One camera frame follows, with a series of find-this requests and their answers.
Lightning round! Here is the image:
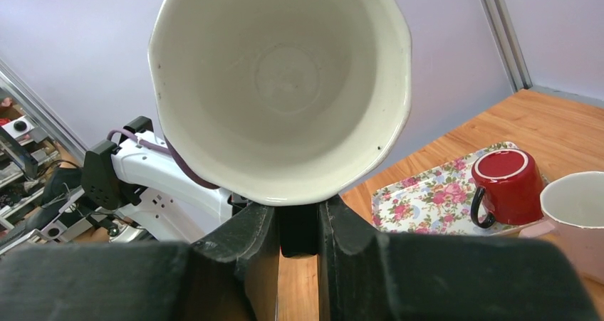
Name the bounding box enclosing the floral serving tray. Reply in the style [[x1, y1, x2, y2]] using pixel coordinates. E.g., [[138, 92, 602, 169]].
[[372, 141, 523, 236]]

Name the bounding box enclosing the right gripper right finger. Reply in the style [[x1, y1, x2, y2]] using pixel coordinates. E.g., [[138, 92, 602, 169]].
[[317, 197, 599, 320]]

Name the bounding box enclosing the left arm base link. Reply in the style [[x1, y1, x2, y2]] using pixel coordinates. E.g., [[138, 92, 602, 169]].
[[115, 188, 232, 243]]

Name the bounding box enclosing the pink faceted mug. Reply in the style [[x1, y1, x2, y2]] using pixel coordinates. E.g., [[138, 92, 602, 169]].
[[519, 171, 603, 284]]

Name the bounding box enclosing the background storage shelf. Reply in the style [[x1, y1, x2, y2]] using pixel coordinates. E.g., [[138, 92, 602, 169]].
[[1, 98, 90, 256]]

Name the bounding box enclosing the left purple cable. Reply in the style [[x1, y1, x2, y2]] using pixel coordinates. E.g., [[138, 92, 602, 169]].
[[105, 127, 220, 191]]

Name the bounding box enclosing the dark green mug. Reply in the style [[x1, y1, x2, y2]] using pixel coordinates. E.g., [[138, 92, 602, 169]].
[[147, 0, 413, 258]]

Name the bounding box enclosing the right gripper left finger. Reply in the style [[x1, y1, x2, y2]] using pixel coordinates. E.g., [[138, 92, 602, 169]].
[[1, 206, 278, 320]]

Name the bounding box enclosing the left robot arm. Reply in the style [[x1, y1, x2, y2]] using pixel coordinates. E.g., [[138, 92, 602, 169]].
[[81, 116, 236, 243]]

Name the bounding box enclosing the red mug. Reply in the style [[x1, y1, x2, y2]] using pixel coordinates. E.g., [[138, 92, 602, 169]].
[[470, 149, 546, 229]]

